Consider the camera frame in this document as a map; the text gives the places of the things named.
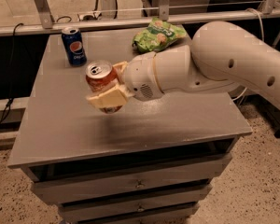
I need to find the green chip bag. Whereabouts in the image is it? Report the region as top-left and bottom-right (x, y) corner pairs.
(133, 18), (187, 53)

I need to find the metal guard rail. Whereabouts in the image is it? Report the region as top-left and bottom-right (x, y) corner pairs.
(0, 0), (280, 37)

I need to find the blue pepsi can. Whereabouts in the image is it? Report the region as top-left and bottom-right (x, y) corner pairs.
(62, 27), (87, 66)

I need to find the grey drawer cabinet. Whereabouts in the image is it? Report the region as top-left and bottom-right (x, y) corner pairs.
(8, 35), (251, 224)

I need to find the orange coke can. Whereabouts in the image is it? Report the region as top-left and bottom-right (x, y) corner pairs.
(86, 60), (120, 114)

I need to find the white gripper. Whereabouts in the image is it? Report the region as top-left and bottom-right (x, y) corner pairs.
(86, 52), (163, 108)

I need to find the floor power outlet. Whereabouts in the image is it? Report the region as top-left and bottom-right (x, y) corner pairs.
(77, 11), (101, 21)

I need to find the black hanging cable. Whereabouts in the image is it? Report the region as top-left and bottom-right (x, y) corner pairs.
(0, 22), (24, 126)

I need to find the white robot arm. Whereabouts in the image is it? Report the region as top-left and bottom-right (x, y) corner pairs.
(86, 21), (280, 111)

